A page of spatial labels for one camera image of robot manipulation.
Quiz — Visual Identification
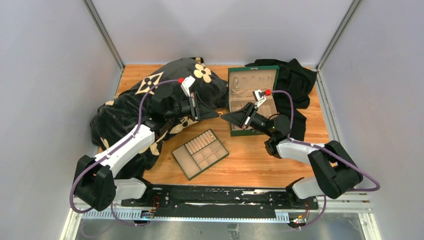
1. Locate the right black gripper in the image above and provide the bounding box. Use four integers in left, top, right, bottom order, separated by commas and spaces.
221, 102, 275, 138

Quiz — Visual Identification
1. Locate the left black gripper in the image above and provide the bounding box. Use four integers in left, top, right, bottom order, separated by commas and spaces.
165, 92, 220, 122

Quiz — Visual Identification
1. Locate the green jewelry box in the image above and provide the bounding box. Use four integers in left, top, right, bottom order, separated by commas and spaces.
228, 65, 279, 137

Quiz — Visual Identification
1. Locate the green jewelry tray insert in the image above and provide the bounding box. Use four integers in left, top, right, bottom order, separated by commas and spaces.
172, 129, 230, 181

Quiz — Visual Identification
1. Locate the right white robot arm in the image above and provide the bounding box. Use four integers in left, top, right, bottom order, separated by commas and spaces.
221, 102, 363, 209

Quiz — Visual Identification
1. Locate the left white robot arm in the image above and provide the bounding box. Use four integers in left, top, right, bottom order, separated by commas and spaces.
69, 86, 220, 213

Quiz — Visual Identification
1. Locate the black blanket with beige flowers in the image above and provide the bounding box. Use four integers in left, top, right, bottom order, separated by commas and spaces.
90, 57, 229, 179

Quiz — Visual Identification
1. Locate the black cloth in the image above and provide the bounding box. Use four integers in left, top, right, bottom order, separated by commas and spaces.
246, 58, 317, 141

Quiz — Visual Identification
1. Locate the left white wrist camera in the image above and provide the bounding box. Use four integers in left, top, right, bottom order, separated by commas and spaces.
178, 75, 196, 97

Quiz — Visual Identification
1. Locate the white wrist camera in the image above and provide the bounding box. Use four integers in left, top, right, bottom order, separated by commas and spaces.
178, 75, 196, 97
252, 89, 272, 108

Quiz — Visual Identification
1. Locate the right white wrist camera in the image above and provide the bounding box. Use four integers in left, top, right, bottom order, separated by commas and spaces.
252, 89, 272, 108

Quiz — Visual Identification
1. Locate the black mounting base plate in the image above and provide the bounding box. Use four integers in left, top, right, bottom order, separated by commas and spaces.
121, 184, 319, 220

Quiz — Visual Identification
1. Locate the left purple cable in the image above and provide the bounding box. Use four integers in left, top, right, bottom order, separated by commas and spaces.
69, 79, 181, 215

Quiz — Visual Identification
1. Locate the purple cable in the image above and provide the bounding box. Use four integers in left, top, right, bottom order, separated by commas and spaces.
269, 89, 381, 229
69, 79, 181, 215

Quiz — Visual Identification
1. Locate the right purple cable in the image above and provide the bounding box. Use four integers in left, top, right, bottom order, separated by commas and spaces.
269, 89, 381, 229

